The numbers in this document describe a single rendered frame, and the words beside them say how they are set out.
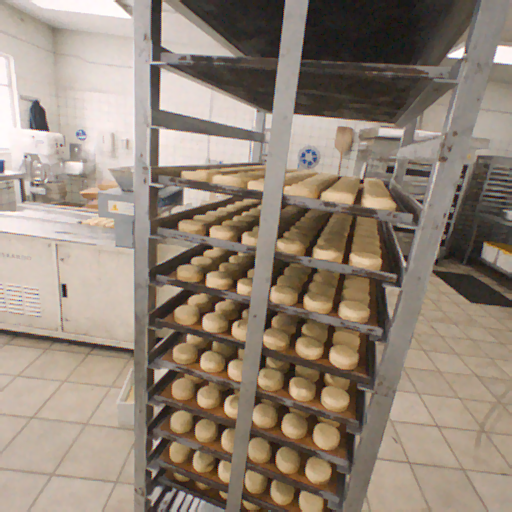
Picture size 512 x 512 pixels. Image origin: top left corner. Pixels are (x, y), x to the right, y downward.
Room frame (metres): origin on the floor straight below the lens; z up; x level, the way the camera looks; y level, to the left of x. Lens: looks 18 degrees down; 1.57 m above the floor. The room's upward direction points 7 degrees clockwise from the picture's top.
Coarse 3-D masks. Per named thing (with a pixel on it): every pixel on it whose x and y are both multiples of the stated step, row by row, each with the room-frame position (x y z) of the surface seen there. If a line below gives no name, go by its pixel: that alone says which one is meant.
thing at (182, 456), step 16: (176, 448) 0.60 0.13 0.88; (176, 464) 0.58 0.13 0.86; (192, 464) 0.58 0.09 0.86; (208, 464) 0.57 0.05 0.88; (224, 464) 0.57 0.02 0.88; (224, 480) 0.55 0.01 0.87; (256, 480) 0.54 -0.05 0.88; (272, 480) 0.56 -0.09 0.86; (256, 496) 0.52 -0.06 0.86; (272, 496) 0.52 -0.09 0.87; (288, 496) 0.52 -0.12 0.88; (304, 496) 0.52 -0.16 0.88
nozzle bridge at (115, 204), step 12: (108, 192) 2.08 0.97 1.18; (120, 192) 2.13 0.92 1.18; (132, 192) 2.18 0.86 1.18; (168, 192) 2.38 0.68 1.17; (180, 192) 2.71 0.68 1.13; (108, 204) 2.05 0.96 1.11; (120, 204) 2.05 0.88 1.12; (132, 204) 2.04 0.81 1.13; (180, 204) 2.71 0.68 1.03; (108, 216) 2.05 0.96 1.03; (120, 216) 2.05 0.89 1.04; (132, 216) 2.05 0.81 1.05; (120, 228) 2.05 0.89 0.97; (132, 228) 2.05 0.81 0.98; (120, 240) 2.05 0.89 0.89; (132, 240) 2.05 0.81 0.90
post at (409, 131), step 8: (416, 120) 1.03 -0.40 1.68; (408, 128) 1.04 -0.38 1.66; (408, 136) 1.03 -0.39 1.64; (400, 144) 1.04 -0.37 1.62; (408, 144) 1.03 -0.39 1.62; (400, 160) 1.04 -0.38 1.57; (408, 160) 1.03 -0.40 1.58; (400, 168) 1.03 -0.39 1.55; (400, 176) 1.03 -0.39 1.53; (400, 184) 1.03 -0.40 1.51; (392, 224) 1.03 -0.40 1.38
